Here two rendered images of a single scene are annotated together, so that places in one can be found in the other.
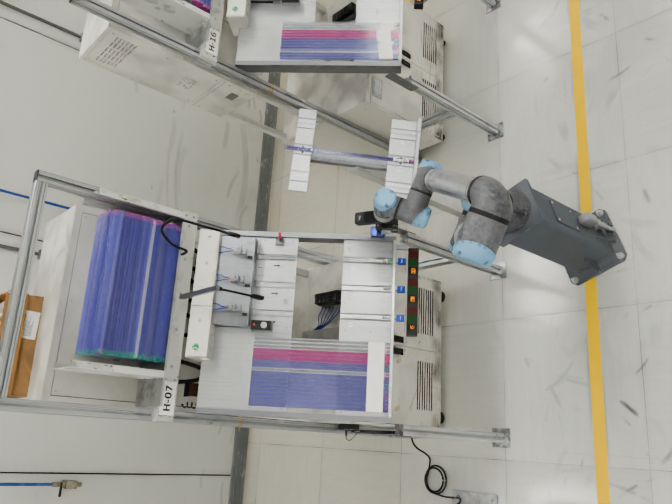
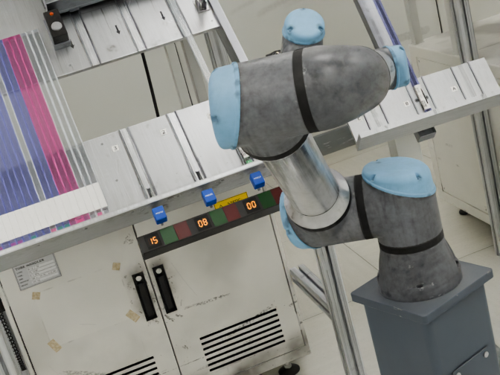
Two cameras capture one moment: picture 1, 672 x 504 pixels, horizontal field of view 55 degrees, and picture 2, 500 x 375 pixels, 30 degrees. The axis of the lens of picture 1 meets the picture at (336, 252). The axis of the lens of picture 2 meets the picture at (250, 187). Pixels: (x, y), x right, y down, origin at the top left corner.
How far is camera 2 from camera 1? 1.13 m
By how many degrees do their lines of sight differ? 20
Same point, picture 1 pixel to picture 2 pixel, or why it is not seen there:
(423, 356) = (166, 365)
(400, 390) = (86, 340)
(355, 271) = (206, 121)
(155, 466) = not seen: outside the picture
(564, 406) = not seen: outside the picture
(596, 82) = not seen: outside the picture
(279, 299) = (111, 39)
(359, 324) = (121, 160)
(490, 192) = (343, 53)
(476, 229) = (263, 65)
